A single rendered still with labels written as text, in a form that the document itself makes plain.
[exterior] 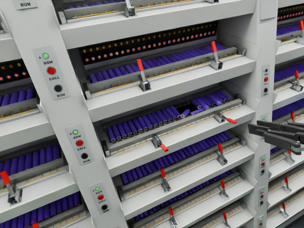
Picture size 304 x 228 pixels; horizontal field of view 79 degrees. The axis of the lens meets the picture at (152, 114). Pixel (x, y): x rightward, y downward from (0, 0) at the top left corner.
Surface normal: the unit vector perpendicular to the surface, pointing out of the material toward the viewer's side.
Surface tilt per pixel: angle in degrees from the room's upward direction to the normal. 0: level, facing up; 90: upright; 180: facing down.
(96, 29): 110
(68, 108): 90
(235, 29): 90
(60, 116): 90
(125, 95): 20
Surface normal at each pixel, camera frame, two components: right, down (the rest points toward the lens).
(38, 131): 0.41, 0.58
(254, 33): -0.91, 0.30
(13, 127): -0.05, -0.76
